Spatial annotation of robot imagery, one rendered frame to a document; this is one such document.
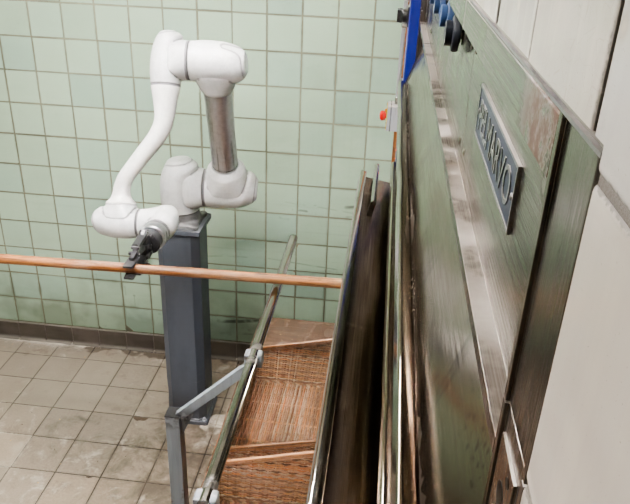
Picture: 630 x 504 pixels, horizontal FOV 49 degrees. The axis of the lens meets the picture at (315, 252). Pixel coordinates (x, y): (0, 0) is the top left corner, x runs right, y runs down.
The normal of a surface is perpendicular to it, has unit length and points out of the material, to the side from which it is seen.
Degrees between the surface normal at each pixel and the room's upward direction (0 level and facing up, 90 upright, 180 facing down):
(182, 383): 90
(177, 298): 90
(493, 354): 0
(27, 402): 0
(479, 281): 0
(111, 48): 90
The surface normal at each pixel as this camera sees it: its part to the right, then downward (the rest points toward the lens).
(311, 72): -0.11, 0.44
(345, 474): 0.22, -0.87
